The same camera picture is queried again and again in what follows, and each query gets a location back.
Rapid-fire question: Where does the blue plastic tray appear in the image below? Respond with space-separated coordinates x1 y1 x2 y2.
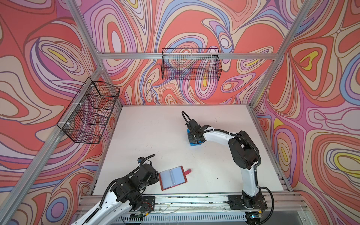
187 129 205 146

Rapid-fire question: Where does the red leather card holder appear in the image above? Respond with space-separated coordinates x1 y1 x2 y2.
159 166 192 191

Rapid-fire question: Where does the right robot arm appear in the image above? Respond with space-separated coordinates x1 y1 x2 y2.
186 119 268 211

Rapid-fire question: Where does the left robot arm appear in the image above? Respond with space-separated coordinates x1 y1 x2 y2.
73 154 159 225

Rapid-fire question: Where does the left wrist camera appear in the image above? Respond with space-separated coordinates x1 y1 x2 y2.
137 157 145 166

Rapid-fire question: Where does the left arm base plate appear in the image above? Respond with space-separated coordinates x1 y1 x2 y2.
131 196 156 213

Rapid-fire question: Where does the black wire basket back wall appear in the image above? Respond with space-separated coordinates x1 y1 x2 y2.
161 47 223 81

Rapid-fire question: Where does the black wire basket wall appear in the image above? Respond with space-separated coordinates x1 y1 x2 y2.
57 78 120 144
161 47 223 81

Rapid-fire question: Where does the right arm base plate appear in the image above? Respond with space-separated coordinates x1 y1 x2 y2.
227 193 268 211

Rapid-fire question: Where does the black wire basket left wall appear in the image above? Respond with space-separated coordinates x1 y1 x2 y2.
57 78 120 144

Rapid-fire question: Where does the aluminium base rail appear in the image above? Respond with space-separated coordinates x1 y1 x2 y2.
75 191 310 224

